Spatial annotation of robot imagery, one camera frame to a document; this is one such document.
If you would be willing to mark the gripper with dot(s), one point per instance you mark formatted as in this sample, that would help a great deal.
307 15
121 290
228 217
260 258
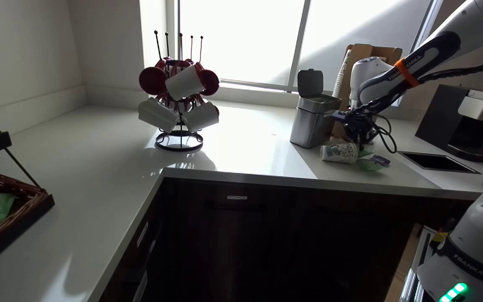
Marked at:
361 125

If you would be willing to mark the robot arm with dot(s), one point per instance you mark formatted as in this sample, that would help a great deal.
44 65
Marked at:
468 29

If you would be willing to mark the printed paper cup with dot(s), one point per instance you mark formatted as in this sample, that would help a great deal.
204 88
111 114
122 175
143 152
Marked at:
339 152

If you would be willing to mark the purple packet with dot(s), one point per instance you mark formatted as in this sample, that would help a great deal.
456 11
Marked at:
380 160

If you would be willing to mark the silver countertop bin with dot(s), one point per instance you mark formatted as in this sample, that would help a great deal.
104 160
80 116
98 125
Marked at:
312 121

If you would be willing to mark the stack of paper cups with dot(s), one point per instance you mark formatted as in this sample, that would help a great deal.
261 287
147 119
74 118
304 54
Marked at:
341 75

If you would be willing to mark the grey bin lid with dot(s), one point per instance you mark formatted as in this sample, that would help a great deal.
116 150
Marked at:
310 82

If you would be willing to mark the brown cardboard box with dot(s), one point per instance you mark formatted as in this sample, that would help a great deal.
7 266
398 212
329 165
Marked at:
373 52

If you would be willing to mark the black and silver coffee machine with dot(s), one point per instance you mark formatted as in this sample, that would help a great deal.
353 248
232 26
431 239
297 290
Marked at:
459 119

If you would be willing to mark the window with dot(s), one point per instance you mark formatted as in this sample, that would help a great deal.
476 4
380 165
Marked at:
266 37

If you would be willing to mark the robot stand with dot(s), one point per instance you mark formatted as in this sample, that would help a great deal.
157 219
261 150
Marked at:
418 268

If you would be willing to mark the red mug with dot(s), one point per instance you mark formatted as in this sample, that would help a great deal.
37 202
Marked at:
209 82
152 80
176 65

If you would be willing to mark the white mug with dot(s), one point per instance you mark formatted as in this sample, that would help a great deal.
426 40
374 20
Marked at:
185 82
157 114
201 116

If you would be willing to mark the tiered wicker basket stand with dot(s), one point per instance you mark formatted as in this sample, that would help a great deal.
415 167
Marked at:
2 209

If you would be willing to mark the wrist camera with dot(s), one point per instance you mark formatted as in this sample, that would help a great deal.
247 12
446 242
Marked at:
340 116

